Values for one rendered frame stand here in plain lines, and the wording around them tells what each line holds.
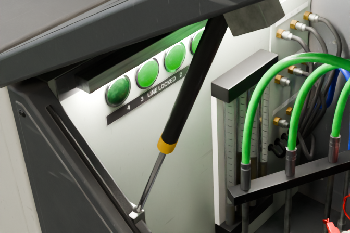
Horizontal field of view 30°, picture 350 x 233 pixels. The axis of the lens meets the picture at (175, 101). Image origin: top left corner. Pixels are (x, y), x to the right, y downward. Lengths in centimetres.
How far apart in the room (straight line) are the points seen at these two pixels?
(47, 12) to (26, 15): 3
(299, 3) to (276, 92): 18
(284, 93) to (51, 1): 57
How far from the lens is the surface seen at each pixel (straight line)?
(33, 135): 86
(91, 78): 85
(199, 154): 116
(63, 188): 87
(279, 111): 134
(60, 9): 91
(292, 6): 125
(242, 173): 115
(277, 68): 98
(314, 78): 106
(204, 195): 124
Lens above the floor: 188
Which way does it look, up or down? 34 degrees down
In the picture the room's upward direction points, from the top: 4 degrees counter-clockwise
